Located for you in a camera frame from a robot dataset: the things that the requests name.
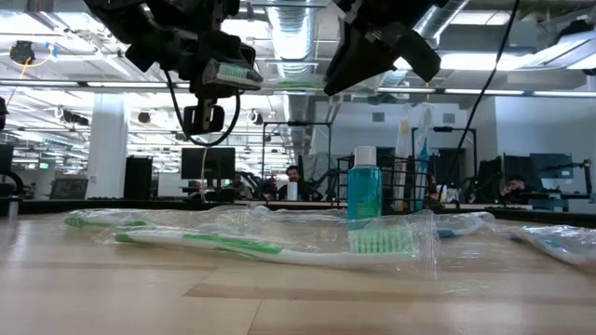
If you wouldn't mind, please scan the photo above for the person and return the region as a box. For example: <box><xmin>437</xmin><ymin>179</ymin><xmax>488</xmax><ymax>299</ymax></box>
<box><xmin>278</xmin><ymin>165</ymin><xmax>322</xmax><ymax>202</ymax></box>
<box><xmin>500</xmin><ymin>175</ymin><xmax>532</xmax><ymax>204</ymax></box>

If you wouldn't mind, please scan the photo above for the orange toothbrush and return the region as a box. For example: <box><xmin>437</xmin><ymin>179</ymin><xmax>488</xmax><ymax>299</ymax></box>
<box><xmin>153</xmin><ymin>206</ymin><xmax>348</xmax><ymax>229</ymax></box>

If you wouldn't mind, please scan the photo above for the teal mouthwash bottle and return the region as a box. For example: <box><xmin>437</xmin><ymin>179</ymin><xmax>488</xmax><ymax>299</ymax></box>
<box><xmin>346</xmin><ymin>145</ymin><xmax>384</xmax><ymax>230</ymax></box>

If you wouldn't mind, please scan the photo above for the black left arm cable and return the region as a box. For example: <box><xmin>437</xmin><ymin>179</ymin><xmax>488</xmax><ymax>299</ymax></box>
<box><xmin>163</xmin><ymin>69</ymin><xmax>242</xmax><ymax>148</ymax></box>

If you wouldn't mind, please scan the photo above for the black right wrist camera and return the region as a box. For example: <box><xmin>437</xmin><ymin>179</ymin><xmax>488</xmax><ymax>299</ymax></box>
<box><xmin>393</xmin><ymin>21</ymin><xmax>442</xmax><ymax>84</ymax></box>

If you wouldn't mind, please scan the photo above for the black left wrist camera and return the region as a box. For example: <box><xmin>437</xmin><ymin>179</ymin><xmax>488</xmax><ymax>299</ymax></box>
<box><xmin>183</xmin><ymin>86</ymin><xmax>226</xmax><ymax>136</ymax></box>

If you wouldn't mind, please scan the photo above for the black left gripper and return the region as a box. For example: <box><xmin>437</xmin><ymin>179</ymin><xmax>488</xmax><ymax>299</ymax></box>
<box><xmin>124</xmin><ymin>26</ymin><xmax>257</xmax><ymax>86</ymax></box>

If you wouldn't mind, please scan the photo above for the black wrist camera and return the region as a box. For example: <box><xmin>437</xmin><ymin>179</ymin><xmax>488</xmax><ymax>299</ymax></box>
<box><xmin>393</xmin><ymin>21</ymin><xmax>442</xmax><ymax>84</ymax></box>
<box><xmin>183</xmin><ymin>86</ymin><xmax>226</xmax><ymax>136</ymax></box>

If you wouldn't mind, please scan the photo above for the silver corrugated ceiling duct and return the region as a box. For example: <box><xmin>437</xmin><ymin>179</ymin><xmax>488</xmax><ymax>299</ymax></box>
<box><xmin>265</xmin><ymin>0</ymin><xmax>327</xmax><ymax>154</ymax></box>

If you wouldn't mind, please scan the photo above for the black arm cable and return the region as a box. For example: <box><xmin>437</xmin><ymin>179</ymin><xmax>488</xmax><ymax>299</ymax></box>
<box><xmin>437</xmin><ymin>0</ymin><xmax>522</xmax><ymax>202</ymax></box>
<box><xmin>163</xmin><ymin>69</ymin><xmax>242</xmax><ymax>148</ymax></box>

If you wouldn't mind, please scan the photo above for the black tower cabinet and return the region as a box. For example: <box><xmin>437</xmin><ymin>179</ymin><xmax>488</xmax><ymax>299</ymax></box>
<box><xmin>123</xmin><ymin>155</ymin><xmax>154</xmax><ymax>200</ymax></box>

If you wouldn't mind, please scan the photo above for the black computer monitor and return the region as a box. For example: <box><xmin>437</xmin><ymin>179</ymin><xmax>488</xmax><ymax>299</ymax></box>
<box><xmin>530</xmin><ymin>153</ymin><xmax>575</xmax><ymax>181</ymax></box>
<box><xmin>180</xmin><ymin>147</ymin><xmax>237</xmax><ymax>181</ymax></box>

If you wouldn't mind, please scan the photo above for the green toothbrush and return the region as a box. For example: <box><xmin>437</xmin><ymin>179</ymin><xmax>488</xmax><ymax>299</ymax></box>
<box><xmin>92</xmin><ymin>208</ymin><xmax>441</xmax><ymax>281</ymax></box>
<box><xmin>62</xmin><ymin>208</ymin><xmax>155</xmax><ymax>232</ymax></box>
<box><xmin>202</xmin><ymin>59</ymin><xmax>328</xmax><ymax>93</ymax></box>

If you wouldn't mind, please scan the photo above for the black ceiling camera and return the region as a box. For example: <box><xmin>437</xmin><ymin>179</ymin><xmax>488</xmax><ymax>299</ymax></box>
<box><xmin>8</xmin><ymin>40</ymin><xmax>36</xmax><ymax>65</ymax></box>

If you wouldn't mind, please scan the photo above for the silver spiral ceiling duct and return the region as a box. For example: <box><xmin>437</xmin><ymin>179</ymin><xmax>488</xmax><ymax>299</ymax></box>
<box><xmin>367</xmin><ymin>0</ymin><xmax>471</xmax><ymax>92</ymax></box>

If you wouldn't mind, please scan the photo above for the blue box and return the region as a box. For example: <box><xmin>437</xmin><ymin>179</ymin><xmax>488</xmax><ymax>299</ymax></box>
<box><xmin>530</xmin><ymin>197</ymin><xmax>569</xmax><ymax>211</ymax></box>

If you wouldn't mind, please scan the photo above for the long ceiling light strip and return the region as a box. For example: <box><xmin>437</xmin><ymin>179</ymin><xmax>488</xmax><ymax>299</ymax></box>
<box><xmin>0</xmin><ymin>78</ymin><xmax>596</xmax><ymax>99</ymax></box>

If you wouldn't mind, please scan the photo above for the black wire basket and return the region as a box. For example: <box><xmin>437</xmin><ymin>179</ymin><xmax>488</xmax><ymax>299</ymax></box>
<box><xmin>333</xmin><ymin>154</ymin><xmax>433</xmax><ymax>219</ymax></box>

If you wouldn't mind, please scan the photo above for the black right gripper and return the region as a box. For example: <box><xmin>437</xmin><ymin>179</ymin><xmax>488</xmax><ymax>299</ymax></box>
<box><xmin>323</xmin><ymin>0</ymin><xmax>451</xmax><ymax>97</ymax></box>

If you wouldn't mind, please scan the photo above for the small dark monitor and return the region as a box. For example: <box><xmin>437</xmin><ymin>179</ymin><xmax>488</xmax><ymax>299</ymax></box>
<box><xmin>49</xmin><ymin>178</ymin><xmax>88</xmax><ymax>200</ymax></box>

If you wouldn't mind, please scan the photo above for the white column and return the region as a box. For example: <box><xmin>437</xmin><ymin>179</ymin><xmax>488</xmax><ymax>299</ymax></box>
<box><xmin>86</xmin><ymin>92</ymin><xmax>129</xmax><ymax>200</ymax></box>

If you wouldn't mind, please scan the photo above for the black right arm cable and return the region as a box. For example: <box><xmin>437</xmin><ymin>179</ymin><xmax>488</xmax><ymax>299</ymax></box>
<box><xmin>437</xmin><ymin>0</ymin><xmax>522</xmax><ymax>202</ymax></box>

